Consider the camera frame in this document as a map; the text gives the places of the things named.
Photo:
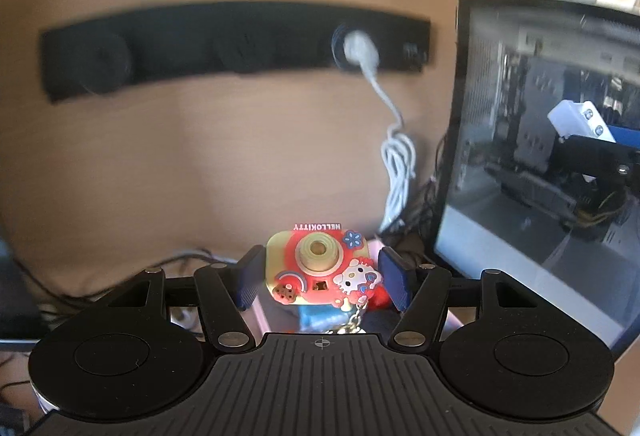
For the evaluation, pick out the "white plastic block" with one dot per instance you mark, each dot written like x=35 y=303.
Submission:
x=575 y=118

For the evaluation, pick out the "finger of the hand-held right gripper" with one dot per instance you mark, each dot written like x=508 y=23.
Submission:
x=625 y=138
x=600 y=163

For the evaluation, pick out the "pink cardboard box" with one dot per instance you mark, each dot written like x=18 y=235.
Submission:
x=262 y=321

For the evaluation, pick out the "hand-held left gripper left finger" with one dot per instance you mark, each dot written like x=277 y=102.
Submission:
x=250 y=276

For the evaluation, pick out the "black wall power strip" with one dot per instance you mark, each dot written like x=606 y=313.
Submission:
x=200 y=46

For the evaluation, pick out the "glass sided computer case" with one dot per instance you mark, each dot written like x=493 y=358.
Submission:
x=500 y=241

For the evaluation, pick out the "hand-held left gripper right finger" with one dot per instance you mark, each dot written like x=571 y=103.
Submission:
x=395 y=276

